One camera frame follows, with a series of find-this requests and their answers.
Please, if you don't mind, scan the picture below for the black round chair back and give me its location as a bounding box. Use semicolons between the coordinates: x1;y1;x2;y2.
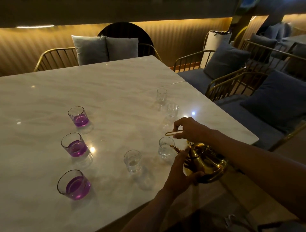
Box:
98;22;154;58

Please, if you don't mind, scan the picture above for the warm strip light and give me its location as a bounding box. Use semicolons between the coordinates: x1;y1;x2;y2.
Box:
16;25;55;29

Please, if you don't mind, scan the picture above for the dark blue large cushion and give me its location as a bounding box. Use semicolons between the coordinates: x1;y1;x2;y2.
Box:
240;70;306;134

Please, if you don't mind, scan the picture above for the person's right hand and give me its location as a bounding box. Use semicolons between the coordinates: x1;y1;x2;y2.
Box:
173;117;212;144

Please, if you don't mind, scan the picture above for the white cylinder appliance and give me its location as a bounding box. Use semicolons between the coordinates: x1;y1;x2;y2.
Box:
200;30;233;69

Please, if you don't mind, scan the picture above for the light grey cushion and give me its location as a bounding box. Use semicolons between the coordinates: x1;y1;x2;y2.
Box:
106;36;139;62
71;35;109;66

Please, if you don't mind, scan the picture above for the gold wire chair blue seat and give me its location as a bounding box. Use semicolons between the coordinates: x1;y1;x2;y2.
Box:
205;71;306;151
173;49;251;95

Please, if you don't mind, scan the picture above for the gold metal teapot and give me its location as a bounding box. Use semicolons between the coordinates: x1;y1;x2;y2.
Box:
165;130;228;184

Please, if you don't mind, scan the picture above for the person's right forearm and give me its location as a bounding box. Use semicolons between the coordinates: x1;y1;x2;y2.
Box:
206;130;306;217

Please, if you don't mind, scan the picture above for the empty clear glass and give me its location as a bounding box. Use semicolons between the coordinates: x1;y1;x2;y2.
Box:
157;136;175;159
156;88;168;105
165;103;179;120
123;150;142;173

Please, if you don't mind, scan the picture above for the gold wire bench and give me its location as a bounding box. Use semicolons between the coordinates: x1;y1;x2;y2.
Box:
33;43;163;73

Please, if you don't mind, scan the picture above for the glass with purple liquid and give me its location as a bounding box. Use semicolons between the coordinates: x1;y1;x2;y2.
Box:
61;132;88;158
57;169;91;201
68;106;90;128

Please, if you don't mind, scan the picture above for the person's left forearm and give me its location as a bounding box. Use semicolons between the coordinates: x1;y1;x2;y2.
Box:
121;186;178;232

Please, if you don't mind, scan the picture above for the blue square cushion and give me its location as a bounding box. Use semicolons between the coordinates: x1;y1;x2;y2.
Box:
203;42;251;81
262;22;292;41
248;33;278;63

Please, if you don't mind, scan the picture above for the person's left hand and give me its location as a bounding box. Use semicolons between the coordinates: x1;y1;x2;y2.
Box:
164;148;205;197

